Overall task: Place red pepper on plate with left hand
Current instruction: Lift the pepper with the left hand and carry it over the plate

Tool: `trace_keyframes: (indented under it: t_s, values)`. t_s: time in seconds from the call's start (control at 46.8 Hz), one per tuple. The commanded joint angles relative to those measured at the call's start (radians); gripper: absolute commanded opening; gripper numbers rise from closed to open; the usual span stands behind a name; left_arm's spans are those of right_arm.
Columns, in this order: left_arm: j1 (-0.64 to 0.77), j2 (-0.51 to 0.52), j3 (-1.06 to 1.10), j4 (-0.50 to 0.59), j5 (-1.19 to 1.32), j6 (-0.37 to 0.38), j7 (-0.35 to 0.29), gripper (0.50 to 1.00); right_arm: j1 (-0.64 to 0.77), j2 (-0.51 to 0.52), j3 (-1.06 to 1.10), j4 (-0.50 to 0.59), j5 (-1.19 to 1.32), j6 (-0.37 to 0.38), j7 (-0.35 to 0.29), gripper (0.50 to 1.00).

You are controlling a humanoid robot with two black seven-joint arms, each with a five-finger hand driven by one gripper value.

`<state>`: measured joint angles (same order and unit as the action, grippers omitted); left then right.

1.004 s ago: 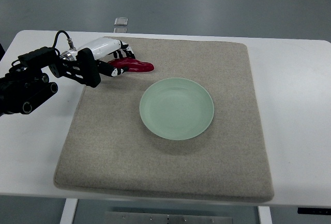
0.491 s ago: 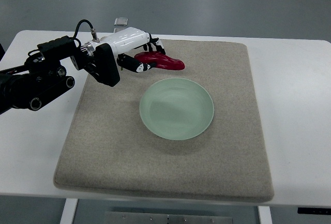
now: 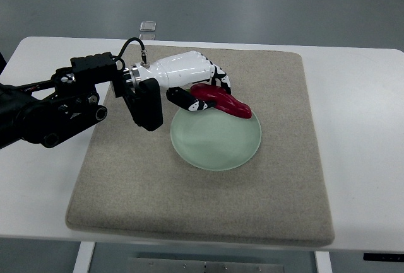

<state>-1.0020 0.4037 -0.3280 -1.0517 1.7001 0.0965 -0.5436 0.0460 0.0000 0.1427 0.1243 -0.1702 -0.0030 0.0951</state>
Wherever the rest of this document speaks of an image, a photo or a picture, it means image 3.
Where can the silver floor socket cover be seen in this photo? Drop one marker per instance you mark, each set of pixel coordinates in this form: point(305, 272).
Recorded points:
point(148, 26)

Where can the red chili pepper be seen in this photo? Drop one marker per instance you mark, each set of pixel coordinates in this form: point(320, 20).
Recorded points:
point(223, 100)

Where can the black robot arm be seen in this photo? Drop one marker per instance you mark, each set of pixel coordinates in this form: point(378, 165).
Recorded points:
point(53, 111)

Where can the light green plate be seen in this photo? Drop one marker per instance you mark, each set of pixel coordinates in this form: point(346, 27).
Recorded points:
point(214, 140)

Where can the black table control panel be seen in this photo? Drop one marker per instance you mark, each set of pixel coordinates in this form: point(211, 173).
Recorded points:
point(383, 257)

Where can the metal base plate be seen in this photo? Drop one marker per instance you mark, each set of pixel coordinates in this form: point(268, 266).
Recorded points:
point(197, 266)

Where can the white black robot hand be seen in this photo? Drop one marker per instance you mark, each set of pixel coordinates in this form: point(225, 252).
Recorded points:
point(173, 72)

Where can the black chair edge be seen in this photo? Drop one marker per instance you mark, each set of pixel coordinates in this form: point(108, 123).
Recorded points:
point(3, 63)

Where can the white table leg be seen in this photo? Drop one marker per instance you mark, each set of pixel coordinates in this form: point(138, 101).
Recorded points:
point(323, 262)
point(84, 257)

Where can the white table leg left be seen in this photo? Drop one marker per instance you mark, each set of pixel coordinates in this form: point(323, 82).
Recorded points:
point(84, 257)

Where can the white table leg right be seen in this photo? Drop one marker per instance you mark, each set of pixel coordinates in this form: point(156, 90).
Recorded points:
point(323, 262)

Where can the beige felt mat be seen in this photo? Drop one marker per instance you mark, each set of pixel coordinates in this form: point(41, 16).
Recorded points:
point(210, 176)

